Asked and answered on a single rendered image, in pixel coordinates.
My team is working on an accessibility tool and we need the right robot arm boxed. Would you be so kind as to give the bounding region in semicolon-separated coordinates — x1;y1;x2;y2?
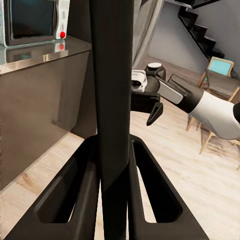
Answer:
130;63;240;141

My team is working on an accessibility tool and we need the poster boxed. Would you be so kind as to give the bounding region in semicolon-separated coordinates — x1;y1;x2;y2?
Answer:
89;0;135;240

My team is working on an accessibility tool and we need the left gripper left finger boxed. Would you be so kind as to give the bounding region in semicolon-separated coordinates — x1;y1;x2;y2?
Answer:
4;134;101;240

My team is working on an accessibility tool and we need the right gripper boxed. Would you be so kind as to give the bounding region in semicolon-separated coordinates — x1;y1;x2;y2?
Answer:
130;80;164;126

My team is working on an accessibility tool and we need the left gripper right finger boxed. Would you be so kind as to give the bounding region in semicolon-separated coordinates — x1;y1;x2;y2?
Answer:
127;134;210;240

